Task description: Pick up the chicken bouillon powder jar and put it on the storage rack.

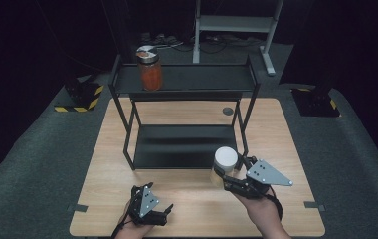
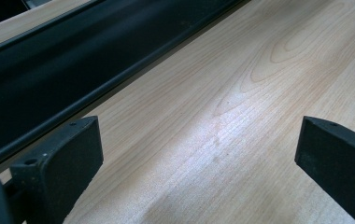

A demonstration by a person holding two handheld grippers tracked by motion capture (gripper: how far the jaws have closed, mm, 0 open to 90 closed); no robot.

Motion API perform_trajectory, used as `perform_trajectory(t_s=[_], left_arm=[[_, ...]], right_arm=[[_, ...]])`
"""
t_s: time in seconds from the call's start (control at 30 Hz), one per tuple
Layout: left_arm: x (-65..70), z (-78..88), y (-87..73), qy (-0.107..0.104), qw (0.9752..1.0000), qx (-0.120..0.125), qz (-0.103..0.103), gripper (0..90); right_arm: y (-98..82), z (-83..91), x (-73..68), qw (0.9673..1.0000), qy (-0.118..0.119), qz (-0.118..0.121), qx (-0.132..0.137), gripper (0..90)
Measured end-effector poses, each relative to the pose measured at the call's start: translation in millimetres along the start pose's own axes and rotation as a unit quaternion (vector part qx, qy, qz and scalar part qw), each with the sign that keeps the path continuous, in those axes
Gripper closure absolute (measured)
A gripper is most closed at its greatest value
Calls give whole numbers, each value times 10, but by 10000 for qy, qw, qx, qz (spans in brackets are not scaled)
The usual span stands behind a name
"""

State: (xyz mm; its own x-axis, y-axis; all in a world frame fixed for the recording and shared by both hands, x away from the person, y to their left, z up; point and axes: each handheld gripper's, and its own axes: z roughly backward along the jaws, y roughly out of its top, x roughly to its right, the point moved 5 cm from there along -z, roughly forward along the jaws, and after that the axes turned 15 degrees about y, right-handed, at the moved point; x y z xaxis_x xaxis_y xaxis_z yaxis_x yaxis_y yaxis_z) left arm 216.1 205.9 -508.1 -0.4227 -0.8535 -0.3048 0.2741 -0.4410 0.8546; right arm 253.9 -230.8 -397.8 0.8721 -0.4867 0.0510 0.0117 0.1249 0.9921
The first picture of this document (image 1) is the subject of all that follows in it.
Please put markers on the person's left hand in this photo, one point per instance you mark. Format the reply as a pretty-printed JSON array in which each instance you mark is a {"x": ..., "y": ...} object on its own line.
[{"x": 134, "y": 225}]

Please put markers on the grey tape strip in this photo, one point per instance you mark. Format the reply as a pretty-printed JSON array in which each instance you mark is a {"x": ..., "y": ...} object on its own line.
[
  {"x": 76, "y": 208},
  {"x": 314, "y": 205}
]

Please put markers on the pale jar white lid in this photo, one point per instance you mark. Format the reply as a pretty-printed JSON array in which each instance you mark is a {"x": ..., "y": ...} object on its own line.
[{"x": 224, "y": 166}]

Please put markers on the red sauce jar silver lid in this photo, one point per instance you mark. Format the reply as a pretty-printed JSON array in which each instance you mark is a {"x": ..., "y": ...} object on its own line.
[{"x": 150, "y": 69}]

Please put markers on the black base yellow-black striped edge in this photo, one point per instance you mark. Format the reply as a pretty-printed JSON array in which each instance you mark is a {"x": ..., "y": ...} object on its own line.
[
  {"x": 314, "y": 101},
  {"x": 81, "y": 96}
]

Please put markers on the person's right hand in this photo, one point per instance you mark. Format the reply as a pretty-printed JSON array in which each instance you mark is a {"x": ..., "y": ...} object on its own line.
[{"x": 260, "y": 209}]

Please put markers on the black metal two-tier shelf rack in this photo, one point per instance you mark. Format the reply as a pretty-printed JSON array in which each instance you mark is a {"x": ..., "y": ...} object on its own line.
[{"x": 185, "y": 113}]

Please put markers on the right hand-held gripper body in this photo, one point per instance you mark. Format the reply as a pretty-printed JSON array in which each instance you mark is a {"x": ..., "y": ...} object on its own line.
[{"x": 263, "y": 176}]

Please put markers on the round grey table grommet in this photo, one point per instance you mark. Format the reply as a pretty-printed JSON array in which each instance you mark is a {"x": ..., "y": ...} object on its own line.
[{"x": 227, "y": 111}]

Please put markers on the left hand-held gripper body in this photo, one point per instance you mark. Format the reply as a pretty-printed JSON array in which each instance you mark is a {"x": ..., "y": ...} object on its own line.
[{"x": 145, "y": 205}]

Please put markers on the grey metal stand frame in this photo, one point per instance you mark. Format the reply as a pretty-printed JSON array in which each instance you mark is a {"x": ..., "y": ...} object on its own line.
[{"x": 235, "y": 25}]

